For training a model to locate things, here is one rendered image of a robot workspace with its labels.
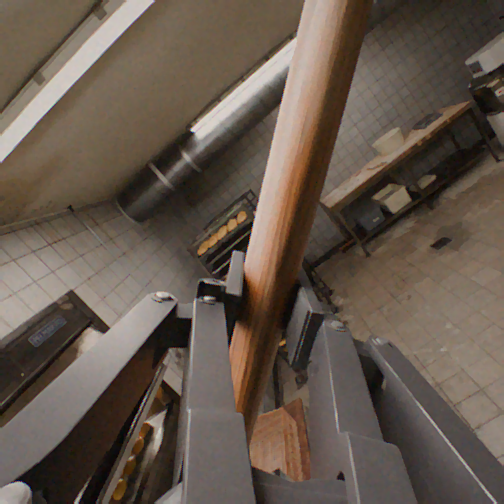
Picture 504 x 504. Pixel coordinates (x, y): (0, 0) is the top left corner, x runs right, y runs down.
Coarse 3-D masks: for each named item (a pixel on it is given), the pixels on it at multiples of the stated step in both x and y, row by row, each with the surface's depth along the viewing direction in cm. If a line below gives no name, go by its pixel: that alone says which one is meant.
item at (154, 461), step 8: (168, 408) 192; (176, 408) 191; (168, 416) 183; (168, 424) 178; (160, 432) 174; (168, 432) 174; (160, 440) 166; (160, 448) 162; (152, 456) 158; (160, 456) 159; (152, 464) 152; (144, 472) 151; (152, 472) 149; (144, 480) 145; (152, 480) 146; (144, 488) 140; (136, 496) 139; (144, 496) 137
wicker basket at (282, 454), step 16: (272, 416) 196; (288, 416) 195; (272, 432) 200; (288, 432) 180; (256, 448) 200; (272, 448) 192; (288, 448) 168; (256, 464) 190; (272, 464) 181; (288, 464) 158
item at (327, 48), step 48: (336, 0) 13; (336, 48) 13; (288, 96) 14; (336, 96) 14; (288, 144) 14; (288, 192) 15; (288, 240) 15; (288, 288) 16; (240, 336) 17; (240, 384) 18
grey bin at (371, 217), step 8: (360, 208) 474; (368, 208) 451; (376, 208) 437; (352, 216) 470; (360, 216) 447; (368, 216) 441; (376, 216) 441; (384, 216) 442; (360, 224) 454; (368, 224) 445; (376, 224) 445
